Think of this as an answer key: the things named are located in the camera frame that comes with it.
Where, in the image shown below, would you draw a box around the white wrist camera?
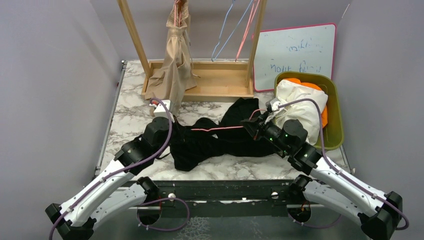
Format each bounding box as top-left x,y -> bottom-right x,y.
149,99 -> 174,118
265,97 -> 282,123

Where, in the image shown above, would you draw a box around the pink wire hanger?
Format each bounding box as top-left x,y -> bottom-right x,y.
235,0 -> 261,62

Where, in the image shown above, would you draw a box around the pink framed whiteboard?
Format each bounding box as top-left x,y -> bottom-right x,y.
253,23 -> 337,92

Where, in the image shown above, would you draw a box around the beige shorts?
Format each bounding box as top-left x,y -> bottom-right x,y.
145,0 -> 197,115

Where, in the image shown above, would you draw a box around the black shorts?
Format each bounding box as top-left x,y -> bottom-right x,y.
169,98 -> 275,172

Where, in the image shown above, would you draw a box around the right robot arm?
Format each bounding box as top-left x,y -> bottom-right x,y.
241,116 -> 403,240

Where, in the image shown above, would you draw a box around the orange shorts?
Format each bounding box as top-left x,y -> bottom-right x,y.
283,78 -> 328,128

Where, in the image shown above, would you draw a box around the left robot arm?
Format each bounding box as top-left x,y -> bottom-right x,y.
45,116 -> 173,240

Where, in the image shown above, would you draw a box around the white shorts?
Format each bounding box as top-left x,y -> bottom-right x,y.
274,79 -> 328,145

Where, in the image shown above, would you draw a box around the blue wire hanger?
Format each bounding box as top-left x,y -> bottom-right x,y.
210,0 -> 256,62

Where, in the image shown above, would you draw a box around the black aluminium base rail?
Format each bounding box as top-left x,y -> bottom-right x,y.
79,178 -> 372,220

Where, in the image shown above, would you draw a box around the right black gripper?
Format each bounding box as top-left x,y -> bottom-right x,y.
242,110 -> 292,154

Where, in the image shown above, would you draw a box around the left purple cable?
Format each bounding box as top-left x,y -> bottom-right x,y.
48,97 -> 174,240

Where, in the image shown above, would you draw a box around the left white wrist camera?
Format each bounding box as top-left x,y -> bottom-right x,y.
149,99 -> 174,118

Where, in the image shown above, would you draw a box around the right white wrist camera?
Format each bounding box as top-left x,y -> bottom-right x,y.
265,97 -> 282,123

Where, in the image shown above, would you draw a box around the olive green plastic bin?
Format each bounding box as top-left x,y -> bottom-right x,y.
274,71 -> 345,150

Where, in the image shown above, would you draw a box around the wooden clothes rack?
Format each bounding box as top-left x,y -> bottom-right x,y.
117,0 -> 267,102

